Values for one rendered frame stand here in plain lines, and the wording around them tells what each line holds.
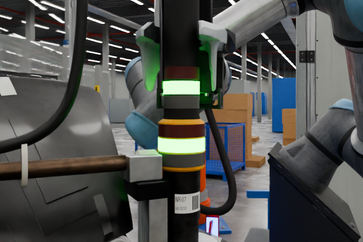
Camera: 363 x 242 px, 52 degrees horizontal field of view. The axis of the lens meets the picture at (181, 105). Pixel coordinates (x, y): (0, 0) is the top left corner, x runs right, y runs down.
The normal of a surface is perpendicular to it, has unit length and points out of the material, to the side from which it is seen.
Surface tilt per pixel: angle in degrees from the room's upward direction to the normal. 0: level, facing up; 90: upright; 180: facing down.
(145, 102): 54
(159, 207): 90
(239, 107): 90
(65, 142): 41
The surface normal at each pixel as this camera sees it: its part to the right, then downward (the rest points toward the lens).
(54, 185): 0.25, -0.71
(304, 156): -0.36, -0.47
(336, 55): -0.16, 0.01
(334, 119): -0.73, -0.46
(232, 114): -0.39, 0.01
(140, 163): 0.43, 0.01
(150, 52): 0.96, 0.08
